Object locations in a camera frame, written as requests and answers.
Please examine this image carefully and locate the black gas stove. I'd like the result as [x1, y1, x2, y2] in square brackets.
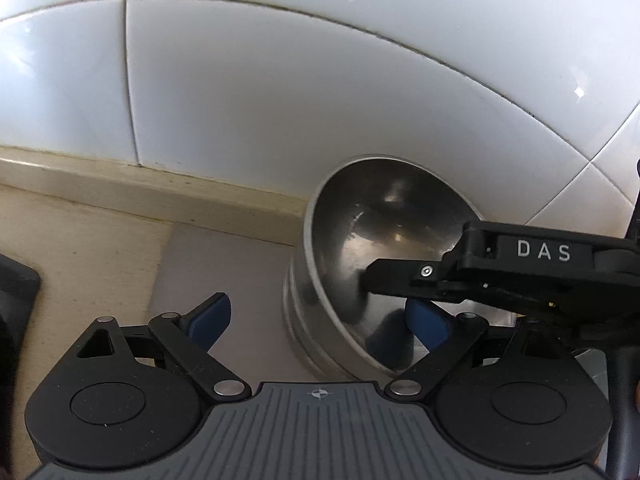
[0, 255, 42, 461]

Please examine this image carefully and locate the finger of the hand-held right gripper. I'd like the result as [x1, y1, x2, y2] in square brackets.
[362, 257, 451, 302]

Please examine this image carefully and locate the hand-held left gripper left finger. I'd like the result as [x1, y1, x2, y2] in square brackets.
[75, 292, 252, 401]

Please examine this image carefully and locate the small steel bowl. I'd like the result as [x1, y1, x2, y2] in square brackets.
[302, 154, 483, 373]

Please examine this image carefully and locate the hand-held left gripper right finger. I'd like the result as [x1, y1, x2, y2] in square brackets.
[387, 299, 571, 401]

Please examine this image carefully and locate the medium steel bowl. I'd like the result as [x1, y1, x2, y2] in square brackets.
[292, 255, 396, 378]

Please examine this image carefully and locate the large steel bowl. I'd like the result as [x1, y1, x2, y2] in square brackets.
[281, 255, 371, 378]

